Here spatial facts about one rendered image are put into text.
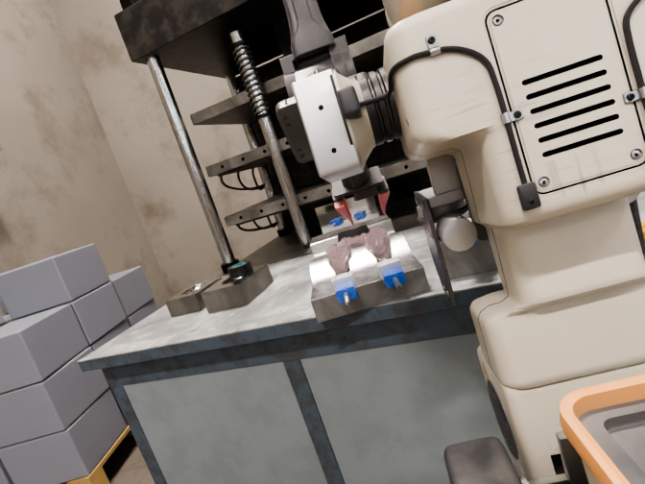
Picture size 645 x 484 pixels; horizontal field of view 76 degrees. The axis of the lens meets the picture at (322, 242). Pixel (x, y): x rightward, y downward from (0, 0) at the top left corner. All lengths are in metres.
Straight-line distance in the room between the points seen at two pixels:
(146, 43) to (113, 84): 3.05
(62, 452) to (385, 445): 1.60
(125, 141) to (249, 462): 4.12
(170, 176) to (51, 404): 3.07
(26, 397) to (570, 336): 2.15
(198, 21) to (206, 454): 1.60
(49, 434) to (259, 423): 1.28
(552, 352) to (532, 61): 0.31
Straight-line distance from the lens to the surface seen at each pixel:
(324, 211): 1.83
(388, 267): 0.93
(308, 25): 0.67
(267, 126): 1.85
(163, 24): 2.05
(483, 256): 0.96
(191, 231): 4.83
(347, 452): 1.26
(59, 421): 2.31
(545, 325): 0.55
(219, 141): 4.62
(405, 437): 1.19
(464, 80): 0.43
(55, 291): 2.53
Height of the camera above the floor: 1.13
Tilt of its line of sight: 10 degrees down
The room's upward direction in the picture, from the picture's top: 18 degrees counter-clockwise
